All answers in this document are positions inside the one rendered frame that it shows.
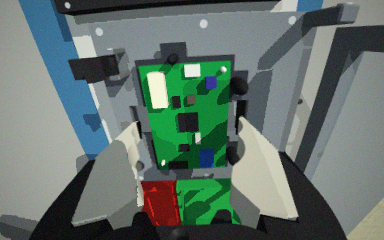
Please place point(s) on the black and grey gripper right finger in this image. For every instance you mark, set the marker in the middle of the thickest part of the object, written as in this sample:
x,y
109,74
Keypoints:
x,y
270,193

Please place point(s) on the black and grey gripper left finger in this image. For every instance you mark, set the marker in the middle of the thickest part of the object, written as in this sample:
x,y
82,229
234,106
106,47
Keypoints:
x,y
103,196

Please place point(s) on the red bin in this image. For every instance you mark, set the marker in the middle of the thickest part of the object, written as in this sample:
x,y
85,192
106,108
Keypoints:
x,y
157,202

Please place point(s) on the green circuit board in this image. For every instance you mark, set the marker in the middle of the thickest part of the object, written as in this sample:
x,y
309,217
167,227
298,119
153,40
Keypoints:
x,y
187,105

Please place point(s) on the green bin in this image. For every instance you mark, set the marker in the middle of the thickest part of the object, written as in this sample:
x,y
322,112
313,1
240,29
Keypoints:
x,y
199,200

